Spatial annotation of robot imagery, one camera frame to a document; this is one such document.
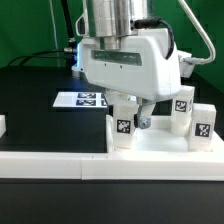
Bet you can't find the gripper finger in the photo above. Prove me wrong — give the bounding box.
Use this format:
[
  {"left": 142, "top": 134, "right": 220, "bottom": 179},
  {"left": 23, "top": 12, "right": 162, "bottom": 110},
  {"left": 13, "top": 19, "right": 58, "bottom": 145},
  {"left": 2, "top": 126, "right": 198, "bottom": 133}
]
[{"left": 134, "top": 98, "right": 155, "bottom": 129}]

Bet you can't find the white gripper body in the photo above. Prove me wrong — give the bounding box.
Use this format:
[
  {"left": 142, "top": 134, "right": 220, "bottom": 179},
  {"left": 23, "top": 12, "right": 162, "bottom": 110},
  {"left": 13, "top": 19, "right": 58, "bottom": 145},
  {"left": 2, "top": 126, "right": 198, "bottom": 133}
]
[{"left": 80, "top": 28, "right": 181, "bottom": 102}]

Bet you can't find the white square tabletop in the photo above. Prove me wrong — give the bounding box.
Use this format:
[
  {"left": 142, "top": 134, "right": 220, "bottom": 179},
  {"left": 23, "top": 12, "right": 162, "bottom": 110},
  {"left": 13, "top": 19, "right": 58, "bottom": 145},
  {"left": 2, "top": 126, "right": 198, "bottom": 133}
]
[{"left": 105, "top": 114, "right": 224, "bottom": 156}]

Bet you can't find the white U-shaped fence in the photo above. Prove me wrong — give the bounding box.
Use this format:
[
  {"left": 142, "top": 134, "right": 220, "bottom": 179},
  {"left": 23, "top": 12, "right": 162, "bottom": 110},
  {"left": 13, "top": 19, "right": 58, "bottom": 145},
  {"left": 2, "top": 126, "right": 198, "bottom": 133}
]
[{"left": 0, "top": 114, "right": 224, "bottom": 181}]

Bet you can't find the white sheet with tags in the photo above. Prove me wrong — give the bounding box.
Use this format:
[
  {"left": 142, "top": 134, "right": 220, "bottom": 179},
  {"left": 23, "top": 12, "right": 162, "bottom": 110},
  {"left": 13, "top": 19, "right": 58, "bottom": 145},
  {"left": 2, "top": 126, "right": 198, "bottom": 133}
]
[{"left": 53, "top": 92, "right": 107, "bottom": 108}]

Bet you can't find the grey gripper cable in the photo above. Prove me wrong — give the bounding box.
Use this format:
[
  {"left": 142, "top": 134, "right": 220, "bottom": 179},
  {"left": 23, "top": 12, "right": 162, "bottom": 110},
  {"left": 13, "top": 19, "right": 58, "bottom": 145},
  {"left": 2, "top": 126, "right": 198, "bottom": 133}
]
[{"left": 133, "top": 0, "right": 217, "bottom": 66}]

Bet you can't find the black cable bundle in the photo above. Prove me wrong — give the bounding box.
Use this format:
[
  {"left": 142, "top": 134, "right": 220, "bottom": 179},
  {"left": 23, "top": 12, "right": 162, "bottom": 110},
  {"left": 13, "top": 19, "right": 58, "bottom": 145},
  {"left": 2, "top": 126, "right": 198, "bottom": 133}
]
[{"left": 7, "top": 0, "right": 78, "bottom": 67}]

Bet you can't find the white thin cable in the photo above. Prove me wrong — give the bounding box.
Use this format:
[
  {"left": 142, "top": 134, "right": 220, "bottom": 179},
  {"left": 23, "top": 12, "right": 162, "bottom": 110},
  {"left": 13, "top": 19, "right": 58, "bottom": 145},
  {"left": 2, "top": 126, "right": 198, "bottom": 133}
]
[{"left": 48, "top": 0, "right": 62, "bottom": 68}]

